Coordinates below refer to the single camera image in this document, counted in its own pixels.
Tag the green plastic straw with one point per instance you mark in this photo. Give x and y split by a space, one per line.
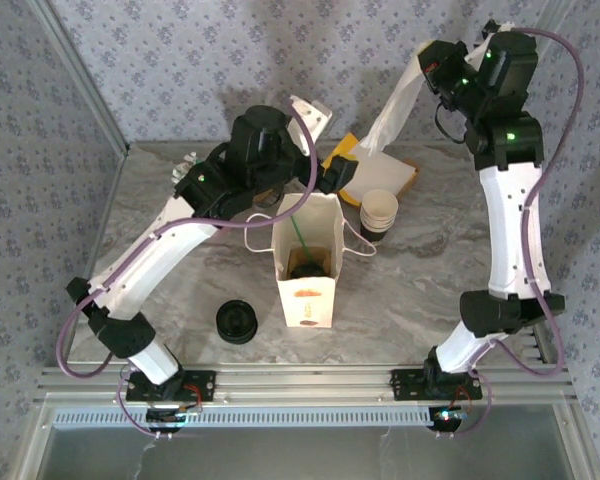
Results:
300 237

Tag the paper cup stack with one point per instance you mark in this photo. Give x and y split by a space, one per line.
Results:
378 205

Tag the printed white paper bag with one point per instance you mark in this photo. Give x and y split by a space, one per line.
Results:
307 305

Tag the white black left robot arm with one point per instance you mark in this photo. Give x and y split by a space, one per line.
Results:
155 260

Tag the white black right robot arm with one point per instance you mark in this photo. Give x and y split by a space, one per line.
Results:
515 235

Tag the yellow paper envelope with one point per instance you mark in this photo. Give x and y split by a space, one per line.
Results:
350 142

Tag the white paper napkin stack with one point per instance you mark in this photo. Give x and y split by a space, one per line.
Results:
385 170

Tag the black cup lid stack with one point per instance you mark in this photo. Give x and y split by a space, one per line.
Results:
237 321

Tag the left circuit board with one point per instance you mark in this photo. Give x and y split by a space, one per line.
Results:
165 417

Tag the circuit board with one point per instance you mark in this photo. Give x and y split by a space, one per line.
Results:
447 420
165 417

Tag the grey metal panel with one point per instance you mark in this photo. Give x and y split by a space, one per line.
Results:
305 457

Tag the right circuit board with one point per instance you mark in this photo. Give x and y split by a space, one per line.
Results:
447 420

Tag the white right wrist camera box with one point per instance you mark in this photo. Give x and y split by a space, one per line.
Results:
490 37

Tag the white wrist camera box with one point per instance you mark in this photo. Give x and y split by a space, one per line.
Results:
490 37
312 117

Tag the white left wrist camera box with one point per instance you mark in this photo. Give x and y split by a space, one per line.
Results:
312 117

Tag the aluminium right frame post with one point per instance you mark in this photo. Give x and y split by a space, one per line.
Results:
555 12

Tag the aluminium frame post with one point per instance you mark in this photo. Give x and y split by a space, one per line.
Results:
555 12
82 75

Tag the aluminium left frame post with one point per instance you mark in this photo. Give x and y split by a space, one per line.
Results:
82 75

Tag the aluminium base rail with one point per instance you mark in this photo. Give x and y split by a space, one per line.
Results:
305 385

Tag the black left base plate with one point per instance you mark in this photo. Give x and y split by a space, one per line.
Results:
205 385

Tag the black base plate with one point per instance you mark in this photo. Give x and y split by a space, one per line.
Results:
405 385
205 385

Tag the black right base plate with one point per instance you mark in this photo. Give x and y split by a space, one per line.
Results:
405 385

